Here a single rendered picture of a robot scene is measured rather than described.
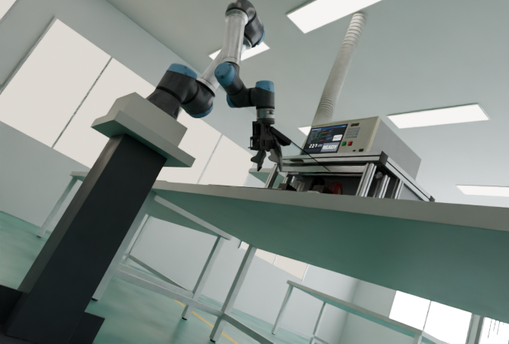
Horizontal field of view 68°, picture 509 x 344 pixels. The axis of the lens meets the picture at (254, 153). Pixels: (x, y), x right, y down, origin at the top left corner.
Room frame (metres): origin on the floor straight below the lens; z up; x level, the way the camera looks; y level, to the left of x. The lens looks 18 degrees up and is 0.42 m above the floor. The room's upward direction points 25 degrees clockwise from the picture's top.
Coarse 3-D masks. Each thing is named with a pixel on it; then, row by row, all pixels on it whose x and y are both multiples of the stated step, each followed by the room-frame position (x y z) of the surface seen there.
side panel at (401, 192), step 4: (400, 180) 1.48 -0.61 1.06; (400, 184) 1.48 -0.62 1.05; (396, 188) 1.48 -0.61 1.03; (400, 188) 1.49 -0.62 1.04; (404, 188) 1.52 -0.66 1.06; (396, 192) 1.48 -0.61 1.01; (400, 192) 1.49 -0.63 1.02; (404, 192) 1.53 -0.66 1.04; (408, 192) 1.54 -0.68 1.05; (412, 192) 1.55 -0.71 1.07; (396, 196) 1.48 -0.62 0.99; (400, 196) 1.52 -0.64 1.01; (404, 196) 1.53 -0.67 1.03; (408, 196) 1.54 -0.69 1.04; (412, 196) 1.56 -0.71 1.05; (416, 196) 1.57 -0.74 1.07; (420, 200) 1.59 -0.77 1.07
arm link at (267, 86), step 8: (264, 80) 1.30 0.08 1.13; (256, 88) 1.33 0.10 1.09; (264, 88) 1.30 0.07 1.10; (272, 88) 1.31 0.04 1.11; (256, 96) 1.33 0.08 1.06; (264, 96) 1.31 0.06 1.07; (272, 96) 1.32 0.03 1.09; (256, 104) 1.34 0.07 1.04; (264, 104) 1.32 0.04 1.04; (272, 104) 1.33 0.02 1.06
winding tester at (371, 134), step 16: (352, 128) 1.62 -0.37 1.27; (368, 128) 1.54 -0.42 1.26; (384, 128) 1.54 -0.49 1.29; (304, 144) 1.88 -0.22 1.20; (352, 144) 1.59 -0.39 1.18; (368, 144) 1.51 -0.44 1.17; (384, 144) 1.56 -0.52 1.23; (400, 144) 1.61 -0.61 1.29; (400, 160) 1.63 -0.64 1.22; (416, 160) 1.68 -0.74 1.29; (416, 176) 1.70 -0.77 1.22
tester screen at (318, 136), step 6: (342, 126) 1.68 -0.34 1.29; (312, 132) 1.86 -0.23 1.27; (318, 132) 1.82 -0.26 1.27; (324, 132) 1.78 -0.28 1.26; (330, 132) 1.74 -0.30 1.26; (336, 132) 1.70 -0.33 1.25; (342, 132) 1.67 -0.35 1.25; (312, 138) 1.84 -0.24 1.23; (318, 138) 1.80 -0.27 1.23; (324, 138) 1.76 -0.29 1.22; (306, 144) 1.87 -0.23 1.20; (318, 144) 1.78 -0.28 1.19; (336, 150) 1.66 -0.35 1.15
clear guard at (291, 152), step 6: (294, 144) 1.60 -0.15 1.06; (282, 150) 1.74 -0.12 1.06; (288, 150) 1.71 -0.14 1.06; (294, 150) 1.67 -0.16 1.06; (300, 150) 1.64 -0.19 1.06; (282, 156) 1.82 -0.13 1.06; (288, 156) 1.78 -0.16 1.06; (294, 156) 1.75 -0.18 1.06; (300, 156) 1.71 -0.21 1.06; (306, 156) 1.68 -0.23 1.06; (288, 162) 1.87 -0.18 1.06; (294, 162) 1.83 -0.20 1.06; (300, 162) 1.79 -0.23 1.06; (306, 162) 1.75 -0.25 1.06; (312, 162) 1.72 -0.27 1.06; (318, 162) 1.69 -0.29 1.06
